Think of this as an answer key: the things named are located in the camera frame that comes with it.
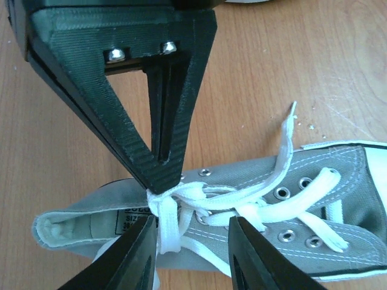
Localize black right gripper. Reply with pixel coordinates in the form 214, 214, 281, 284
5, 1, 222, 62

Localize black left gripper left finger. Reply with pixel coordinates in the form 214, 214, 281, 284
60, 216, 157, 290

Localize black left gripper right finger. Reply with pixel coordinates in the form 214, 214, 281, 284
228, 217, 325, 290

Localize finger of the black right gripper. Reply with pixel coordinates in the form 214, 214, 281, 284
30, 7, 217, 194
144, 60, 187, 163

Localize white shoelace of sneaker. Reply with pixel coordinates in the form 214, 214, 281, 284
145, 101, 348, 290

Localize grey sneaker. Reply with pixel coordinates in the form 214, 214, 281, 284
33, 140, 387, 282

